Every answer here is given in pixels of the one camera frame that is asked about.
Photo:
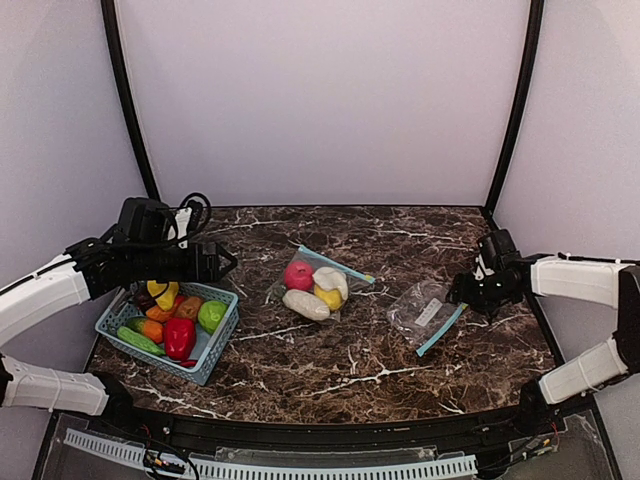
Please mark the brown toy potato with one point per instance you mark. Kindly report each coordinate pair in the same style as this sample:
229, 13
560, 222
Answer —
189, 308

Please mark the black front frame rail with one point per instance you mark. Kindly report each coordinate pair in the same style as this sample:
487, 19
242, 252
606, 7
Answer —
472, 433

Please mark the yellow toy lemon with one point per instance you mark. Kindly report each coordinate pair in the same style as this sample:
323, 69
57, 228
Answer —
163, 293

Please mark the small clear zip bag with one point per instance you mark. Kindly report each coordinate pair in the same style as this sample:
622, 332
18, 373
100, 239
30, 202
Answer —
422, 315

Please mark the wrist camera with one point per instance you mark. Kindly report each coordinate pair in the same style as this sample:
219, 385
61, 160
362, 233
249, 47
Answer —
189, 218
496, 250

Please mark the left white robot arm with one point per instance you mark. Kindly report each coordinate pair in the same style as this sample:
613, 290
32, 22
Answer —
151, 247

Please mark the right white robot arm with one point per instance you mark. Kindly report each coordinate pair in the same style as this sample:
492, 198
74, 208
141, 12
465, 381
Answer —
592, 302

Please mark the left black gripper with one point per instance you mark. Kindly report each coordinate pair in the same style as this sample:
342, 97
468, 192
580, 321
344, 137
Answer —
204, 261

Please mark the green toy cucumber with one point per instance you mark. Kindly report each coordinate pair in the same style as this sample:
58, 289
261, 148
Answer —
139, 341

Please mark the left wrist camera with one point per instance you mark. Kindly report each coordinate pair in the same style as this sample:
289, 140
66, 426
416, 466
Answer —
189, 218

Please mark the large clear zip bag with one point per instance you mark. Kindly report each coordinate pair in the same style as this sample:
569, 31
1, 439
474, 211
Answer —
357, 281

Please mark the large red toy apple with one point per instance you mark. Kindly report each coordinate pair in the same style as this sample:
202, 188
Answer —
298, 275

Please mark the orange toy carrot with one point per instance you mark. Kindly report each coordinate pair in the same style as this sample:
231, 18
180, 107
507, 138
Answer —
150, 327

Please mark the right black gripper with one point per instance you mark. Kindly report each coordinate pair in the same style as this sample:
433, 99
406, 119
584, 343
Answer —
470, 293

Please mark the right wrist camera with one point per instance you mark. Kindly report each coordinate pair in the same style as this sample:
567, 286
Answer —
496, 250

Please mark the black frame post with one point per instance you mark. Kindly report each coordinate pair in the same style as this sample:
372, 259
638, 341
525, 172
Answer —
125, 95
522, 87

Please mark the left black frame post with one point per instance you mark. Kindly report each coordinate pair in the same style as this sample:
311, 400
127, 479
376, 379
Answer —
125, 95

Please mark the light blue plastic basket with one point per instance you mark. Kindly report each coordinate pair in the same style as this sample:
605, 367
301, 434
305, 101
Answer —
208, 348

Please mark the red toy bell pepper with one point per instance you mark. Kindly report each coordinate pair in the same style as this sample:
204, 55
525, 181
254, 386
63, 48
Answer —
179, 338

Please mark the right black frame post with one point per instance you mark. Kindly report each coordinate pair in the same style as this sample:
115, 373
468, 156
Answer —
522, 87

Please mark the white slotted cable duct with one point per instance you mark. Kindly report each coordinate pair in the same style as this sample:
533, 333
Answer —
235, 463

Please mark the dark red toy fruit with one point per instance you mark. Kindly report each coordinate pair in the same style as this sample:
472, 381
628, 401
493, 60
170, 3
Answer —
143, 300

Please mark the yellow toy potato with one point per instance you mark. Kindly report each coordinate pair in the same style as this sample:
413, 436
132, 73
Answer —
332, 298

